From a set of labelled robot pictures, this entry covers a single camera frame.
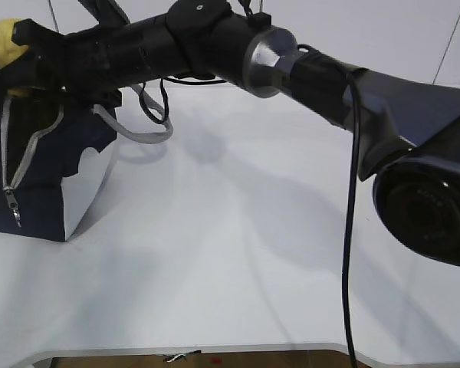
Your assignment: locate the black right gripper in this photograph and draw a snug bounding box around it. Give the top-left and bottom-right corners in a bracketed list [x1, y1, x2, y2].
[11, 15, 169, 96]

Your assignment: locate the yellow pear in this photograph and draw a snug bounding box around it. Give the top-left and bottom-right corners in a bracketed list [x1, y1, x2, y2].
[0, 18, 29, 70]

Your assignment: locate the navy blue lunch bag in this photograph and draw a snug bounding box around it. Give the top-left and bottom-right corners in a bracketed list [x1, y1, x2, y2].
[0, 49, 174, 243]

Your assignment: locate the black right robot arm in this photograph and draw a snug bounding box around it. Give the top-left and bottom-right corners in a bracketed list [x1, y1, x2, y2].
[3, 1, 460, 267]

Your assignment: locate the white and black cable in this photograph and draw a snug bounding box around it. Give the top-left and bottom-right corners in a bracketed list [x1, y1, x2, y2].
[163, 349, 201, 363]

